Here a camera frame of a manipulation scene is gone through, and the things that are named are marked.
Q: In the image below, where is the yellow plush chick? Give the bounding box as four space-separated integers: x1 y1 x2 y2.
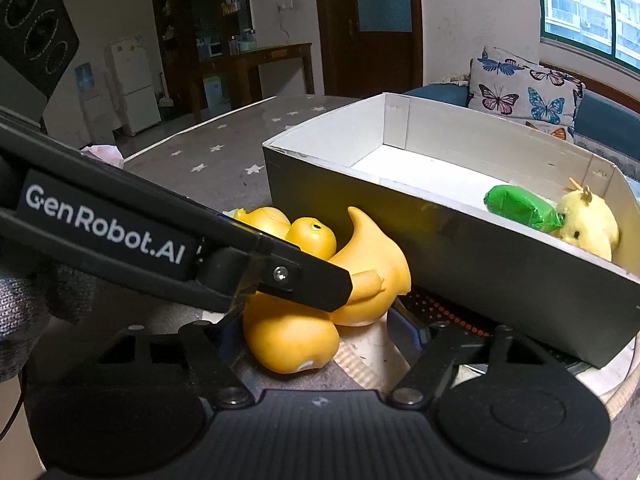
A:
552 185 621 262

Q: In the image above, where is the person's left hand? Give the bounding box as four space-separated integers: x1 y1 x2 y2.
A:
0 255 69 384

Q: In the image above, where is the orange dotted mat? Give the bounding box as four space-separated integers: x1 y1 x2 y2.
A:
395 287 507 342

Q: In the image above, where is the dark wooden display cabinet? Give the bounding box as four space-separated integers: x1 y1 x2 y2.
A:
152 0 262 111

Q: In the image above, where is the dark wooden side table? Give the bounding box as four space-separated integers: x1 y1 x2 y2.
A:
199 42 315 111

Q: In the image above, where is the grey cardboard box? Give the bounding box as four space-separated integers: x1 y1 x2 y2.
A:
262 92 640 369

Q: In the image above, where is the large yellow rubber duck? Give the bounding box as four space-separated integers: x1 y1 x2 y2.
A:
242 205 412 376

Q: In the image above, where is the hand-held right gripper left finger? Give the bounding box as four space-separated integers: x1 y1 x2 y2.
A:
102 307 257 409

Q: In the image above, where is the green wrapped candy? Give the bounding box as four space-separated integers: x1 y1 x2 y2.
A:
483 184 565 234

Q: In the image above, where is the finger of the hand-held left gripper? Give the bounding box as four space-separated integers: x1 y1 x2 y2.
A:
195 214 354 314

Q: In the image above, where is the pink crumpled bag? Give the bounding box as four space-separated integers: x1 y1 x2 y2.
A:
81 143 127 169

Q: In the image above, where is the blue sofa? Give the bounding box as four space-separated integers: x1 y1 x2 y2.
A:
404 82 640 181

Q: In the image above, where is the white water dispenser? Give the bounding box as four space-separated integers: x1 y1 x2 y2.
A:
74 62 122 149

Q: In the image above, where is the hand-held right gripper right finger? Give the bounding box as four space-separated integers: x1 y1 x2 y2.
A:
389 309 517 409

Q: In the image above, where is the dark wooden door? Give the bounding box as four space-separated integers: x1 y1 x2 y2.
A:
312 0 424 99

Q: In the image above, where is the grey star print blanket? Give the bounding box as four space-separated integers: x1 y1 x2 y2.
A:
120 93 387 222

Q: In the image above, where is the green framed window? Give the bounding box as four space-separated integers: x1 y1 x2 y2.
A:
536 0 640 72

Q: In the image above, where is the white refrigerator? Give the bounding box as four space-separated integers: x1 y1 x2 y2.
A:
104 35 162 136

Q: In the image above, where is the butterfly print pillow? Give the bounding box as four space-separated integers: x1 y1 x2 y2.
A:
467 46 586 142

